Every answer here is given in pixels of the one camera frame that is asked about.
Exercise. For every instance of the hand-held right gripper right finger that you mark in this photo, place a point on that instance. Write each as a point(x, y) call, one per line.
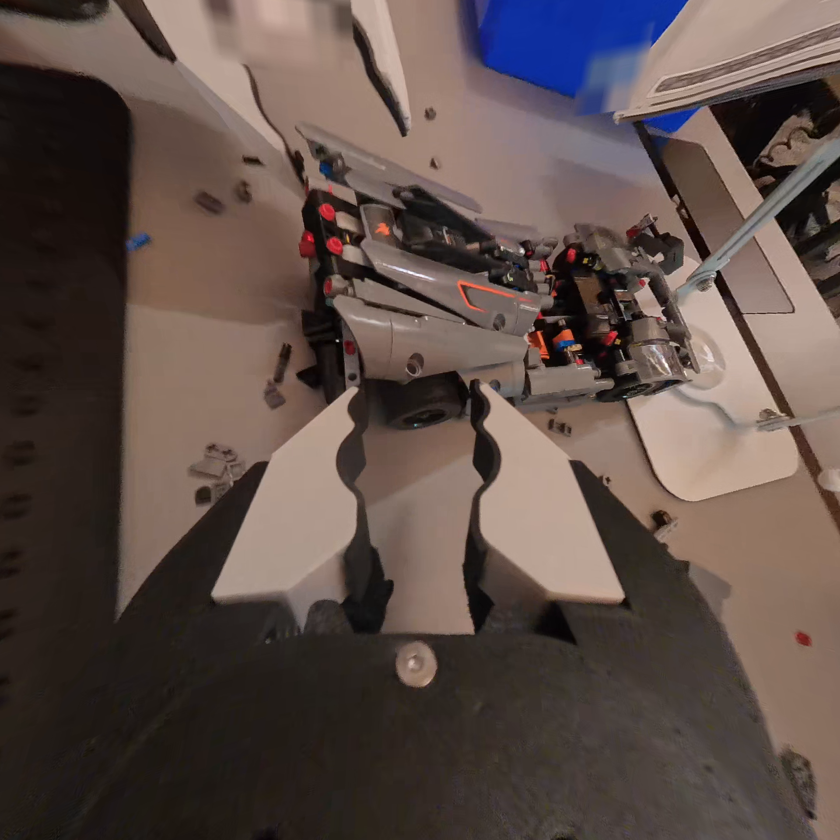
point(551, 525)

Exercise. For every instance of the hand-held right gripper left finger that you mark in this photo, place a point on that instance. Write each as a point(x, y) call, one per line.
point(289, 525)

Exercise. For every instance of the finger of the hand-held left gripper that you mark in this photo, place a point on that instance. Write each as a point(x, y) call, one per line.
point(387, 59)
point(223, 85)

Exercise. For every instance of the grey lego car model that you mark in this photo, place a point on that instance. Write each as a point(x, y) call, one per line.
point(426, 341)

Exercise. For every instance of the black red lego subassembly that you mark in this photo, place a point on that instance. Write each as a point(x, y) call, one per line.
point(659, 246)

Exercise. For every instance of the grey lego piece square holes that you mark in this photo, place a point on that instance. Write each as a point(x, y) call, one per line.
point(229, 472)

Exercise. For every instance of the small grey lego plate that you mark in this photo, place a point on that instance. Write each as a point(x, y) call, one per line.
point(559, 426)

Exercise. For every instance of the grey lego plate cross holes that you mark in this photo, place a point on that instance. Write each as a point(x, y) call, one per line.
point(220, 451)

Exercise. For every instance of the light grey curved lego slope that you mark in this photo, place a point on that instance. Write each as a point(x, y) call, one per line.
point(203, 469)

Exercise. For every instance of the small grey lego piece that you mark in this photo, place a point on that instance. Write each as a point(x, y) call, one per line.
point(244, 191)

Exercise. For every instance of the grey lego panel assembly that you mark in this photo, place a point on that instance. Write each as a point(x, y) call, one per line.
point(664, 523)

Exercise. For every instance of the dark grey lego piece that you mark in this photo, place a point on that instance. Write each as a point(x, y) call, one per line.
point(210, 202)

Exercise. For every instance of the blue lego pin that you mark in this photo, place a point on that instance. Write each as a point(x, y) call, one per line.
point(138, 241)

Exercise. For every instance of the grey three-hole lego liftarm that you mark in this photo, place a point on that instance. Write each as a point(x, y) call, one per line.
point(797, 774)

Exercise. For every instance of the lego instruction booklet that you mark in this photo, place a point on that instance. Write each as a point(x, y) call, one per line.
point(741, 46)

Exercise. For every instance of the blue plastic box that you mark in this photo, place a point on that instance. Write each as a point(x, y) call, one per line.
point(544, 39)

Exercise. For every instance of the white rounded board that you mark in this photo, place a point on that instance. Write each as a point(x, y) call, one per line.
point(722, 459)

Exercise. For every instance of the white round stand base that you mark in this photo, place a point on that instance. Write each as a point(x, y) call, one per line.
point(705, 358)

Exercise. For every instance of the grey flat metal plate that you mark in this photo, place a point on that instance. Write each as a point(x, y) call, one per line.
point(735, 216)

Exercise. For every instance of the small grey lego bracket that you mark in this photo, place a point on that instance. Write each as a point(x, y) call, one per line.
point(274, 394)

